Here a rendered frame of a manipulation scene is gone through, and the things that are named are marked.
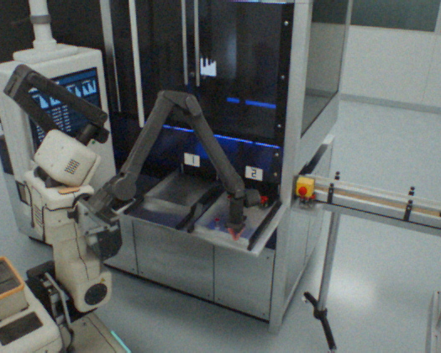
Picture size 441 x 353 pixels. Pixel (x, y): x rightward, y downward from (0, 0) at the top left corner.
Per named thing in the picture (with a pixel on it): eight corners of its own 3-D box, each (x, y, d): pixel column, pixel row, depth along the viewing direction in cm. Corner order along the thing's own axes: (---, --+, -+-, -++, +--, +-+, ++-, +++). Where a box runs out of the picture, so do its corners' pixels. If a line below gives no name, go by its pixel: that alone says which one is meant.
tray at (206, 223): (227, 195, 219) (227, 189, 217) (275, 207, 209) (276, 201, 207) (194, 229, 192) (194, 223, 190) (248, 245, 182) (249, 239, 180)
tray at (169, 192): (179, 172, 240) (178, 166, 238) (221, 182, 230) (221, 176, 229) (144, 201, 213) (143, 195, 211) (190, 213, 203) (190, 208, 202)
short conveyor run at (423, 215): (295, 204, 218) (297, 176, 210) (303, 191, 230) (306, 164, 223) (441, 239, 192) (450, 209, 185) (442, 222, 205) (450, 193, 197)
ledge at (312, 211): (299, 197, 221) (299, 194, 220) (324, 202, 216) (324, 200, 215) (291, 210, 209) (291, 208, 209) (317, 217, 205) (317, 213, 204)
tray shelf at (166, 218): (171, 173, 243) (170, 171, 242) (291, 202, 217) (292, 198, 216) (118, 216, 205) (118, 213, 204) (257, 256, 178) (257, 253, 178)
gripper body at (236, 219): (248, 219, 182) (248, 204, 178) (238, 232, 174) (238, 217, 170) (233, 216, 184) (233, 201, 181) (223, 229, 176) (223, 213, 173)
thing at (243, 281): (103, 184, 408) (91, 94, 366) (320, 242, 330) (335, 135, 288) (20, 242, 328) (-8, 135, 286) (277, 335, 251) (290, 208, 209)
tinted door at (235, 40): (200, 124, 213) (197, -3, 185) (284, 140, 197) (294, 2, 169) (199, 125, 212) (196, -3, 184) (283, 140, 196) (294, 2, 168)
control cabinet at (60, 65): (97, 176, 253) (77, 38, 215) (119, 185, 243) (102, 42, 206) (19, 213, 217) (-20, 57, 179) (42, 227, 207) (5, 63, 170)
